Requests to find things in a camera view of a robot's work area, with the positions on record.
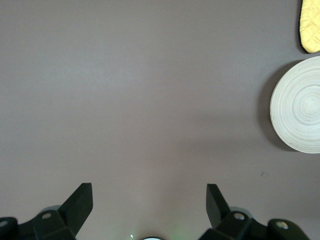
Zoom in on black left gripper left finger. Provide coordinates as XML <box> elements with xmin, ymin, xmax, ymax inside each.
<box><xmin>0</xmin><ymin>182</ymin><xmax>94</xmax><ymax>240</ymax></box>

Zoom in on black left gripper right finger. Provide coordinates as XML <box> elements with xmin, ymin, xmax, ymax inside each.
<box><xmin>198</xmin><ymin>183</ymin><xmax>310</xmax><ymax>240</ymax></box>

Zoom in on round wooden plate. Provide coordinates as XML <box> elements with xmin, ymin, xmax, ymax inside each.
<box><xmin>270</xmin><ymin>56</ymin><xmax>320</xmax><ymax>154</ymax></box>

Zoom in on brown table cover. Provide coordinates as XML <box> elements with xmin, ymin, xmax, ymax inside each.
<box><xmin>0</xmin><ymin>0</ymin><xmax>320</xmax><ymax>240</ymax></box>

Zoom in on yellow quilted oven mitt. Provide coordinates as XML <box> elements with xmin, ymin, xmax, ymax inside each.
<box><xmin>297</xmin><ymin>0</ymin><xmax>320</xmax><ymax>54</ymax></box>

